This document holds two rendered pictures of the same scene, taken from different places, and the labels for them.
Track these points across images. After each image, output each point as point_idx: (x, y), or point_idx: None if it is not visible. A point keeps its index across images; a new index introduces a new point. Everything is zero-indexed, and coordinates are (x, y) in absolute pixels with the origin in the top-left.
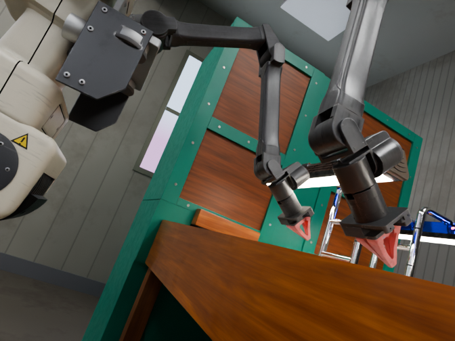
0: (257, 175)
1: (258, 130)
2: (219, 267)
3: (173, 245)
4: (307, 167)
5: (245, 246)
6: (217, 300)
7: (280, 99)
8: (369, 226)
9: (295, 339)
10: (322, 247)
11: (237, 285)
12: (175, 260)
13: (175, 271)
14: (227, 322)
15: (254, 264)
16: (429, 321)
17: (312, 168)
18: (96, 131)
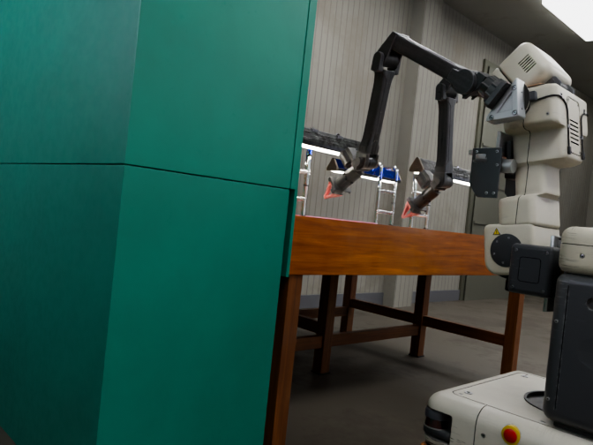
0: (364, 168)
1: (374, 131)
2: (416, 245)
3: (351, 243)
4: (319, 135)
5: (429, 233)
6: (421, 260)
7: None
8: (424, 210)
9: (453, 256)
10: None
11: (430, 250)
12: (364, 253)
13: (371, 260)
14: (429, 265)
15: (436, 239)
16: (472, 241)
17: (329, 140)
18: (476, 196)
